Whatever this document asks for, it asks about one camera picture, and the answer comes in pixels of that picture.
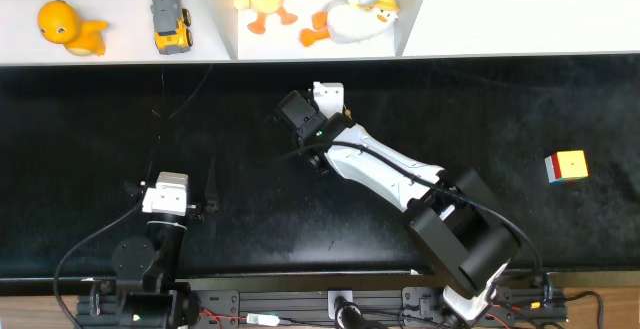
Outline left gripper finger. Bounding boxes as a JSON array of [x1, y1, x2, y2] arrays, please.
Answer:
[[203, 157, 221, 215]]

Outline white plush duck yellow hat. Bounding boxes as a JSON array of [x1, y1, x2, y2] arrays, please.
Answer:
[[298, 0, 402, 49]]

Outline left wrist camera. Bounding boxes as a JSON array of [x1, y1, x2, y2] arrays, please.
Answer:
[[141, 170, 190, 217]]

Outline mounting rail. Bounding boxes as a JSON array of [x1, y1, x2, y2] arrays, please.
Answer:
[[74, 270, 604, 329]]

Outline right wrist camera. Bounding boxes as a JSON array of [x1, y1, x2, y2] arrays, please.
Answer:
[[311, 80, 346, 120]]

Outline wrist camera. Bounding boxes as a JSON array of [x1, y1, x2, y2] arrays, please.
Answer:
[[311, 80, 346, 120], [141, 170, 190, 217]]

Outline many-coloured puzzle cube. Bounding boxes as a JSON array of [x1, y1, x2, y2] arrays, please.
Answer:
[[543, 149, 590, 185]]

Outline white shelf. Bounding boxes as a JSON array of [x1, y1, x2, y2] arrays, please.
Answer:
[[0, 0, 640, 68]]

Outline yellow rubber duck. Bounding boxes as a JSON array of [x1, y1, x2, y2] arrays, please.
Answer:
[[36, 0, 110, 58]]

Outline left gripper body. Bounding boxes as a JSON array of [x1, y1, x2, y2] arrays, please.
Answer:
[[184, 201, 207, 222]]

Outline grey and yellow toy truck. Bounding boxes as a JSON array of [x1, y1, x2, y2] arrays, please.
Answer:
[[150, 0, 195, 57]]

